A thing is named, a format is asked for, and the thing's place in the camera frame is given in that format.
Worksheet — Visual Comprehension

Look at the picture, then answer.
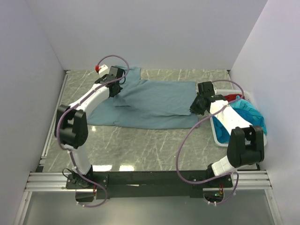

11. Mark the red t shirt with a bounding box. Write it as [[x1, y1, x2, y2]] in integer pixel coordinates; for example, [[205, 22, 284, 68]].
[[224, 94, 242, 103]]

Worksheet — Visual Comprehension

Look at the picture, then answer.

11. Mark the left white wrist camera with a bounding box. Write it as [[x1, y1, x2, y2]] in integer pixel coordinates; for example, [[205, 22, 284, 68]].
[[95, 64, 109, 77]]

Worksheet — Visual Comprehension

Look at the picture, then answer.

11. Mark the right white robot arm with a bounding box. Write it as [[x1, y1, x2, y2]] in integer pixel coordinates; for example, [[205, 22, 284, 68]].
[[190, 82, 264, 187]]

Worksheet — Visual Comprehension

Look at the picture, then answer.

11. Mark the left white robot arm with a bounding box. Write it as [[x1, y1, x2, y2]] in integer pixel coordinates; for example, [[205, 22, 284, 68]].
[[55, 65, 126, 188]]

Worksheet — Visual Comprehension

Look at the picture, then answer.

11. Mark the black base beam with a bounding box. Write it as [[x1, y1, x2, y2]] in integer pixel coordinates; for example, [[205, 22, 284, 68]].
[[66, 170, 233, 202]]

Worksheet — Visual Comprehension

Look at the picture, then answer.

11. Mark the teal t shirt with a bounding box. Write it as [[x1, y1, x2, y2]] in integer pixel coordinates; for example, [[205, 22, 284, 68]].
[[212, 97, 267, 144]]

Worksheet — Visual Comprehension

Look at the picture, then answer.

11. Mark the white laundry basket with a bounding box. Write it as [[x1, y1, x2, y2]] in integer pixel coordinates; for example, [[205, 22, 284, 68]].
[[210, 90, 267, 147]]

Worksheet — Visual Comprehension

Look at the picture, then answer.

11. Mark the aluminium frame rail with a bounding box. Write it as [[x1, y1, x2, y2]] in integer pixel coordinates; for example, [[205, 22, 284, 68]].
[[24, 70, 78, 193]]

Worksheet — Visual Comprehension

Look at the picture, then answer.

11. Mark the grey-blue t shirt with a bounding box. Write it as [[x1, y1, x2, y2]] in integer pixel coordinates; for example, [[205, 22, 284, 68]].
[[88, 67, 198, 129]]

